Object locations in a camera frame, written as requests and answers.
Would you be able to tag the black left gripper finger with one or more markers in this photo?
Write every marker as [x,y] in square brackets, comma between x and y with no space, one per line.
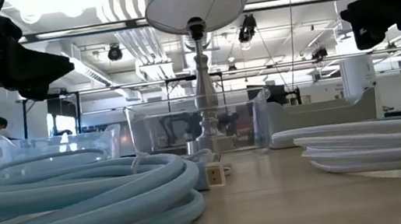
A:
[36,92]
[37,66]

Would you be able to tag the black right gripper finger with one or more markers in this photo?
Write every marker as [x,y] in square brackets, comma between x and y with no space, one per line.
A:
[371,13]
[365,38]

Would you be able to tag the white round column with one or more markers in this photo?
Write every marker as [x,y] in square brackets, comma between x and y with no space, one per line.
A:
[356,74]

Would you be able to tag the black ceiling spotlight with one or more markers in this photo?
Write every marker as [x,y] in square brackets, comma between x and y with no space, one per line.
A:
[319,54]
[114,53]
[247,27]

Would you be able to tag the clear plastic bin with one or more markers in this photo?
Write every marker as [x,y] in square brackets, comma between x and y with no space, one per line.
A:
[5,149]
[156,134]

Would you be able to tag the white rectangular tray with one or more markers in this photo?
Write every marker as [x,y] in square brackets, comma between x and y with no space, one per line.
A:
[322,110]

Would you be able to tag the table lamp with white shade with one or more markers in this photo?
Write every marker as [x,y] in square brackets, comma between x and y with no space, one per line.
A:
[185,0]

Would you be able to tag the black background rig frame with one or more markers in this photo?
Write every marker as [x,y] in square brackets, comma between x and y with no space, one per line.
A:
[180,79]

